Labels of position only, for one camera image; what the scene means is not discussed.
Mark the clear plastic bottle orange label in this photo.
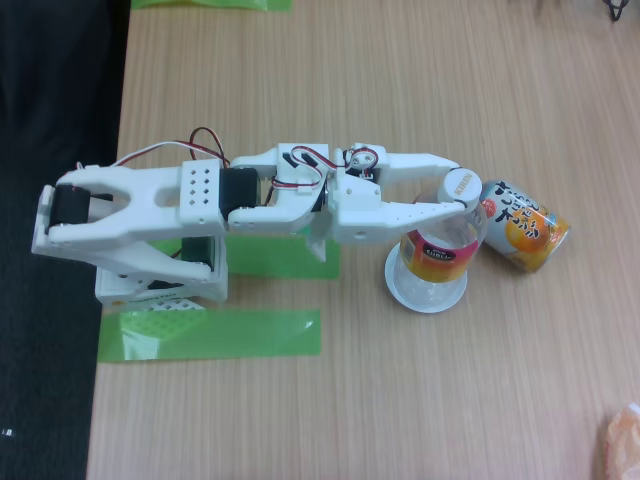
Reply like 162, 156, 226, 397
385, 168, 489, 301

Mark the orange juice bottle can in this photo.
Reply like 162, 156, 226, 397
478, 178, 572, 274

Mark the short green tape strip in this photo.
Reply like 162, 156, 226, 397
222, 234, 341, 281

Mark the white round plate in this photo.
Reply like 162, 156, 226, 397
383, 249, 469, 315

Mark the long green tape strip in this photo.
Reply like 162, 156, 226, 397
97, 308, 322, 364

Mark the green plastic bag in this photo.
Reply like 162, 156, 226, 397
130, 0, 292, 14

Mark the orange plastic bag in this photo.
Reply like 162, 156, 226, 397
597, 402, 640, 480

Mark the black cable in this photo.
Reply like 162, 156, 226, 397
602, 0, 631, 23

